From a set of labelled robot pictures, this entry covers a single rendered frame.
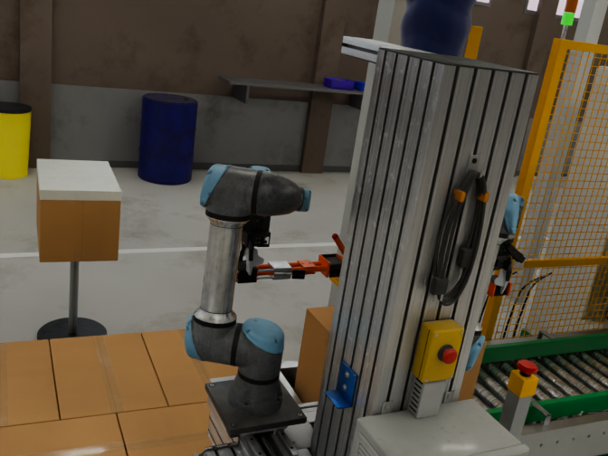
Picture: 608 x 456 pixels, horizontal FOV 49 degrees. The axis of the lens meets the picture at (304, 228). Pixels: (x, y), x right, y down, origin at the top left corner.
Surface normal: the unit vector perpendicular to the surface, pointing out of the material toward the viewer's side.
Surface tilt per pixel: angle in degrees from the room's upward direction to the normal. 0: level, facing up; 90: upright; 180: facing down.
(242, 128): 90
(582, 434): 90
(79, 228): 90
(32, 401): 0
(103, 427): 0
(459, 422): 0
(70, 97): 90
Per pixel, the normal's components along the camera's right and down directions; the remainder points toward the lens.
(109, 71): 0.42, 0.35
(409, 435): 0.14, -0.94
